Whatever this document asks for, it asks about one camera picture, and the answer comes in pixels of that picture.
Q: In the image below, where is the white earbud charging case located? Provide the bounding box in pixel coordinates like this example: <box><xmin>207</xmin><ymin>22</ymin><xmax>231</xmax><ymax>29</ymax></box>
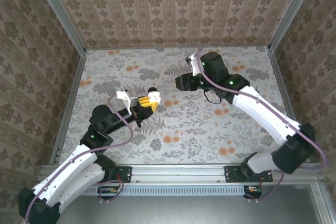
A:
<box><xmin>147</xmin><ymin>91</ymin><xmax>161</xmax><ymax>104</ymax></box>

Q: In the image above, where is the floral print tablecloth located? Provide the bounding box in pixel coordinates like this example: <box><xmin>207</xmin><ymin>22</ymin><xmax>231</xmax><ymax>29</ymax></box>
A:
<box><xmin>54</xmin><ymin>46</ymin><xmax>297</xmax><ymax>166</ymax></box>

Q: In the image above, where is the black controller board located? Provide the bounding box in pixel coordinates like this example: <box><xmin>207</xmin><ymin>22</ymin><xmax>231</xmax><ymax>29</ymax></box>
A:
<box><xmin>97</xmin><ymin>186</ymin><xmax>119</xmax><ymax>200</ymax></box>
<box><xmin>243</xmin><ymin>185</ymin><xmax>264</xmax><ymax>199</ymax></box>

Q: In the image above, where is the steel sheet panel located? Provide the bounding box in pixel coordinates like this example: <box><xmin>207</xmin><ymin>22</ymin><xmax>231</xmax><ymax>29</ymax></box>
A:
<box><xmin>56</xmin><ymin>184</ymin><xmax>336</xmax><ymax>224</ymax></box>

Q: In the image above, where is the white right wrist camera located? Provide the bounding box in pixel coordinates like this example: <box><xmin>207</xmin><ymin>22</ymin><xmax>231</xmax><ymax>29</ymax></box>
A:
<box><xmin>185</xmin><ymin>53</ymin><xmax>203</xmax><ymax>77</ymax></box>

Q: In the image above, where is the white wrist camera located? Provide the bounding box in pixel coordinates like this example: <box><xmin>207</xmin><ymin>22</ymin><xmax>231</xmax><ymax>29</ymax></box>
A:
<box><xmin>115</xmin><ymin>90</ymin><xmax>139</xmax><ymax>113</ymax></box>
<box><xmin>185</xmin><ymin>53</ymin><xmax>203</xmax><ymax>77</ymax></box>

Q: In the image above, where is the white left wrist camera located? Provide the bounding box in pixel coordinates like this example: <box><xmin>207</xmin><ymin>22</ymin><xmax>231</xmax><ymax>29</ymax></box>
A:
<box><xmin>115</xmin><ymin>90</ymin><xmax>139</xmax><ymax>113</ymax></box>

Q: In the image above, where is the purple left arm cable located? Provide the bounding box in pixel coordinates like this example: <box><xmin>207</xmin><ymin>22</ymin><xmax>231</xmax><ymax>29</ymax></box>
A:
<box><xmin>25</xmin><ymin>95</ymin><xmax>134</xmax><ymax>224</ymax></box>

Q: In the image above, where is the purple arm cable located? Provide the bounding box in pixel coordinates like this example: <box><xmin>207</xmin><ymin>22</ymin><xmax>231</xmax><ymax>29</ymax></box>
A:
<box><xmin>25</xmin><ymin>95</ymin><xmax>134</xmax><ymax>224</ymax></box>
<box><xmin>196</xmin><ymin>47</ymin><xmax>329</xmax><ymax>172</ymax></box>

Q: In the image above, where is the aluminium frame rail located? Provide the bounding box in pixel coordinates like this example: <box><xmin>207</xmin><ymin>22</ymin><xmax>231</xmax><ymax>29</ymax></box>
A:
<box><xmin>267</xmin><ymin>48</ymin><xmax>302</xmax><ymax>130</ymax></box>
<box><xmin>49</xmin><ymin>50</ymin><xmax>87</xmax><ymax>162</ymax></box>
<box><xmin>84</xmin><ymin>45</ymin><xmax>271</xmax><ymax>50</ymax></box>

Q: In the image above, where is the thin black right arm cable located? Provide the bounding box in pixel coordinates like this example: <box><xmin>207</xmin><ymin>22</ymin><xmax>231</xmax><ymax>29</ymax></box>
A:
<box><xmin>203</xmin><ymin>90</ymin><xmax>223</xmax><ymax>105</ymax></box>

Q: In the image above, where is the wide aluminium base rail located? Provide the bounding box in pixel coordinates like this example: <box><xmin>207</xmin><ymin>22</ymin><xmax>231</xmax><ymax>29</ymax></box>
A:
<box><xmin>39</xmin><ymin>164</ymin><xmax>325</xmax><ymax>185</ymax></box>

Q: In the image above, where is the short purple base cable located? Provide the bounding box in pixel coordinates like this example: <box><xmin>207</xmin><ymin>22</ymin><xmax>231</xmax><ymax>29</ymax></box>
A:
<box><xmin>245</xmin><ymin>170</ymin><xmax>284</xmax><ymax>204</ymax></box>
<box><xmin>98</xmin><ymin>180</ymin><xmax>123</xmax><ymax>205</ymax></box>

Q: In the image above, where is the grey slotted cable duct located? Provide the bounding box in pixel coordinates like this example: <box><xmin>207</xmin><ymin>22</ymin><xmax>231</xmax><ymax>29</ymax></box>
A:
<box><xmin>83</xmin><ymin>185</ymin><xmax>265</xmax><ymax>196</ymax></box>

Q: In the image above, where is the aluminium frame post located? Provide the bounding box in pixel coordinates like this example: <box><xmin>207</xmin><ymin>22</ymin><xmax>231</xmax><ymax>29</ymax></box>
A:
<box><xmin>267</xmin><ymin>0</ymin><xmax>320</xmax><ymax>53</ymax></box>
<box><xmin>30</xmin><ymin>0</ymin><xmax>87</xmax><ymax>56</ymax></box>

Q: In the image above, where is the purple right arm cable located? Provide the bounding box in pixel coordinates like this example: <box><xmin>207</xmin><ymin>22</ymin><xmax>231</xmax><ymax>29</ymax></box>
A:
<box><xmin>196</xmin><ymin>47</ymin><xmax>329</xmax><ymax>172</ymax></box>

